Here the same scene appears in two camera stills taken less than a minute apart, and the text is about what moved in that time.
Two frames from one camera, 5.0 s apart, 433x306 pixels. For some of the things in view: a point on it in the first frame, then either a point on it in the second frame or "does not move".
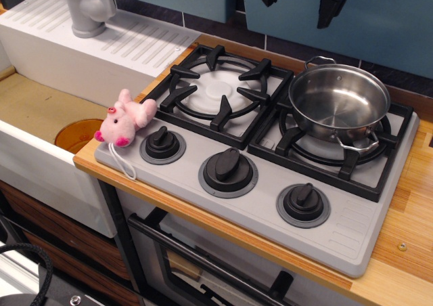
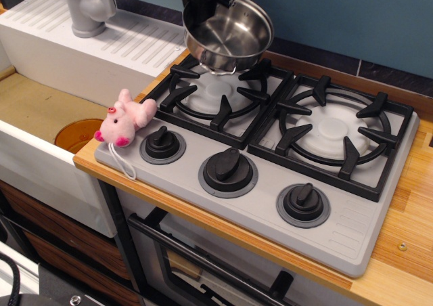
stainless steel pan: (339, 100) to (231, 38)
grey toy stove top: (225, 139) does not move
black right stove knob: (302, 206) does not move
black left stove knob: (162, 147) does not move
